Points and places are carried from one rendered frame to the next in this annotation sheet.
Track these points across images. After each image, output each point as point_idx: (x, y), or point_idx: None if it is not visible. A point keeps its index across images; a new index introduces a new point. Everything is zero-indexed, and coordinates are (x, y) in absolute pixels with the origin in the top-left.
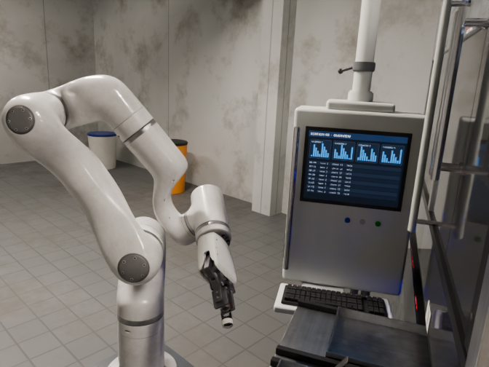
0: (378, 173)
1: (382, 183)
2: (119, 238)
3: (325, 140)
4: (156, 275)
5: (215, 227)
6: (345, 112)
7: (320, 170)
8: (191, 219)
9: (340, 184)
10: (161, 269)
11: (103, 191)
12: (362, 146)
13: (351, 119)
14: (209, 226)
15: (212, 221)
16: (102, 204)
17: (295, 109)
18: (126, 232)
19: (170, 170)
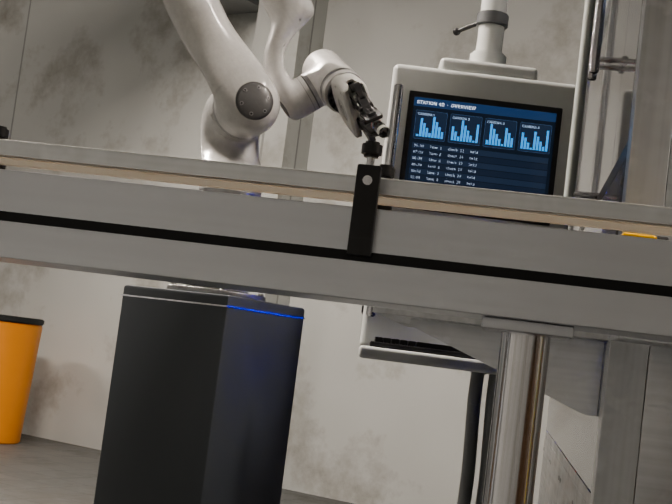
0: (516, 165)
1: (522, 180)
2: (239, 65)
3: (438, 112)
4: (251, 157)
5: (350, 71)
6: (468, 74)
7: (430, 157)
8: (313, 75)
9: (459, 181)
10: (256, 154)
11: (220, 15)
12: (492, 124)
13: (477, 84)
14: (343, 70)
15: (346, 68)
16: (218, 28)
17: (395, 66)
18: (247, 61)
19: (300, 4)
